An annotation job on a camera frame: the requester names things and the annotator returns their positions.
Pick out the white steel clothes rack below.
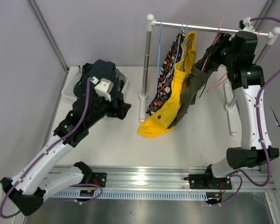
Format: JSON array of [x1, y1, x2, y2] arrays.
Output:
[[137, 14, 280, 138]]

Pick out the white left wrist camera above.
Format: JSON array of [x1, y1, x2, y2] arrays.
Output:
[[91, 77, 114, 102]]

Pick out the grey shorts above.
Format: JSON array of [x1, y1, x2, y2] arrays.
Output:
[[115, 69, 127, 93]]

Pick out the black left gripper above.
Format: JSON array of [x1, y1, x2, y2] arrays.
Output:
[[85, 87, 131, 128]]

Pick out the dark navy shorts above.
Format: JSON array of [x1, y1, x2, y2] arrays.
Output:
[[72, 60, 131, 120]]

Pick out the blue wire hanger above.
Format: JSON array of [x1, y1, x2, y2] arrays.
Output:
[[179, 22, 189, 71], [170, 21, 185, 75], [155, 20, 162, 94]]

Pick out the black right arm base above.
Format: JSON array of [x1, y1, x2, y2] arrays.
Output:
[[184, 174, 232, 190]]

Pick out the pink wire hanger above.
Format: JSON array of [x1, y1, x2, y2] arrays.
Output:
[[201, 17, 224, 71], [206, 31, 265, 92]]

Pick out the camouflage patterned shorts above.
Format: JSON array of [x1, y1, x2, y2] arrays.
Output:
[[146, 31, 184, 115]]

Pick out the white perforated plastic basket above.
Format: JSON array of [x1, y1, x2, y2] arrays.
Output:
[[62, 60, 124, 107]]

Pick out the olive green shorts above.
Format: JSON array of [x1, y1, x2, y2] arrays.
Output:
[[167, 34, 231, 129]]

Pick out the yellow shorts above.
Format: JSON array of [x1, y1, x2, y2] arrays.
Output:
[[137, 30, 196, 138]]

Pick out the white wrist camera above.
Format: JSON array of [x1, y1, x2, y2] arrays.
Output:
[[238, 17, 255, 33], [91, 77, 114, 102]]

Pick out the aluminium mounting rail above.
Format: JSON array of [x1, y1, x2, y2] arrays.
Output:
[[44, 165, 277, 193]]

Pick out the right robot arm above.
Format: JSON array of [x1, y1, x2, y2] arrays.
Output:
[[203, 31, 280, 189]]

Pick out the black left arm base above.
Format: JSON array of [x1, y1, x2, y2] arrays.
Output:
[[74, 161, 107, 188]]

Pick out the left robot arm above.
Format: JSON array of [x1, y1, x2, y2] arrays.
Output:
[[0, 97, 131, 216]]

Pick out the white slotted cable duct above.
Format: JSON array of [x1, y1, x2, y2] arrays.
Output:
[[52, 189, 208, 201]]

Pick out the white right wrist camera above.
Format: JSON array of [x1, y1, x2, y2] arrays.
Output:
[[238, 17, 255, 33]]

